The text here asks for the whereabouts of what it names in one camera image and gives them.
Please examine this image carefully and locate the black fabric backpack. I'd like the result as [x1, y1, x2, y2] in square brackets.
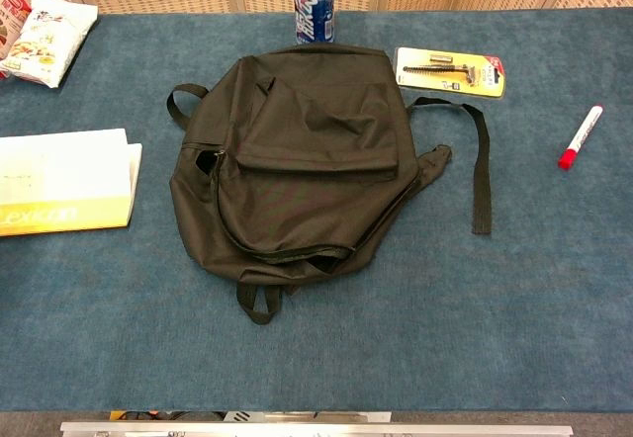
[166, 44, 494, 327]

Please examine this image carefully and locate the white yellow Lexicon book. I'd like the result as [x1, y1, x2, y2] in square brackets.
[0, 128, 143, 238]

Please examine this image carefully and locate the blue felt table cover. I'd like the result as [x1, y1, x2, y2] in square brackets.
[0, 6, 633, 413]

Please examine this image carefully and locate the yellow packaged tool set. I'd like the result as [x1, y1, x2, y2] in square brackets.
[394, 45, 507, 100]

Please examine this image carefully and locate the blue drink bottle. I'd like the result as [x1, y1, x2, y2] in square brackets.
[291, 0, 336, 46]

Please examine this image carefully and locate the grey metal plate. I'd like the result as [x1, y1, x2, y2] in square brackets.
[225, 410, 392, 424]

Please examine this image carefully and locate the white marker with red cap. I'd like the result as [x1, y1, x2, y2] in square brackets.
[558, 105, 604, 171]

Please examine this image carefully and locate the white snack bag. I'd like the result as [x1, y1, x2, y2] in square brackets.
[0, 0, 99, 89]

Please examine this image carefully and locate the red snack bag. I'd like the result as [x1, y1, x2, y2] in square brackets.
[0, 0, 33, 80]

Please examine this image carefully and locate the aluminium profile rail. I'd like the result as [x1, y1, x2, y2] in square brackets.
[59, 421, 575, 437]

